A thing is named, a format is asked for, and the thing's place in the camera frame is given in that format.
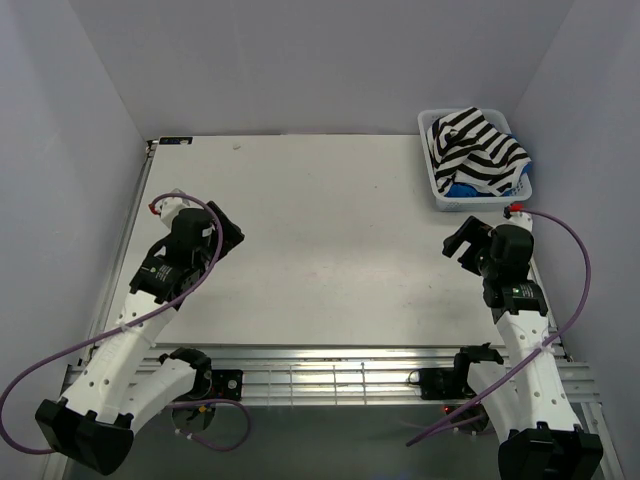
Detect black white striped tank top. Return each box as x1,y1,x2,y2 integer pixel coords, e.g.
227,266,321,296
425,106,532,197

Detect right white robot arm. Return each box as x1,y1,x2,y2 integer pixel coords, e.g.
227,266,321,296
443,211,603,479

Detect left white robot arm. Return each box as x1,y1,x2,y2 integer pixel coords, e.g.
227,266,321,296
35,191,244,475

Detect blue tank top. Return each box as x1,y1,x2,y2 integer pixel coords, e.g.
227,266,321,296
444,117,534,199

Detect small label sticker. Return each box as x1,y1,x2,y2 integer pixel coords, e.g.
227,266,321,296
158,136,193,145

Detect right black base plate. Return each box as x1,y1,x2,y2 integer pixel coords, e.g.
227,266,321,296
408,367,474,400

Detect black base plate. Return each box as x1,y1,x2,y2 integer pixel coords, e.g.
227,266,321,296
408,367,474,400
204,369,244,401

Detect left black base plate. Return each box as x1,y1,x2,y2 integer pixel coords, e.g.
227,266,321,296
204,369,244,401

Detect aluminium frame rails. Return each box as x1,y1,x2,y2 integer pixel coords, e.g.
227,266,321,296
42,137,626,480

